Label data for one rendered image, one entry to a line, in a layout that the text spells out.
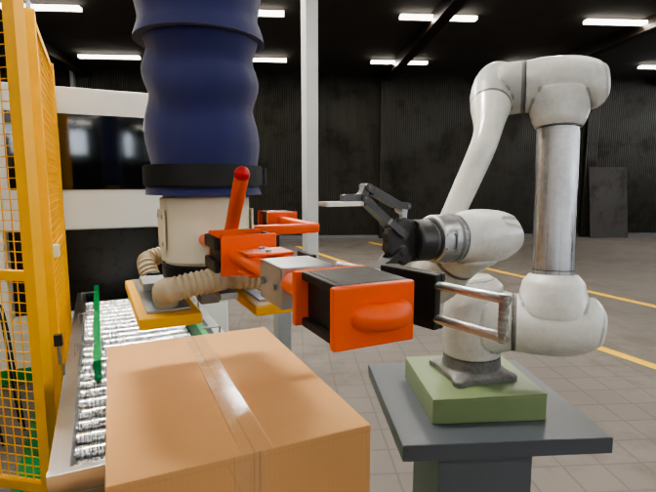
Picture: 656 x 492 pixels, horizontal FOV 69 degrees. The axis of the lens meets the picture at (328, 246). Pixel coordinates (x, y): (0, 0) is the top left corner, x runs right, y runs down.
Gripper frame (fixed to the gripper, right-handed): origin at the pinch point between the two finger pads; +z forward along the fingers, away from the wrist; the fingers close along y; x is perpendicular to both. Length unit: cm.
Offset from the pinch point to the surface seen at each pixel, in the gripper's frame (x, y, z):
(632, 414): 88, 124, -243
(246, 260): -11.0, -0.5, 17.0
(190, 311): 10.3, 11.1, 20.3
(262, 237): -3.0, -2.3, 12.2
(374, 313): -39.3, -0.3, 15.7
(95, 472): 61, 65, 37
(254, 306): 10.2, 11.3, 9.4
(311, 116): 341, -72, -153
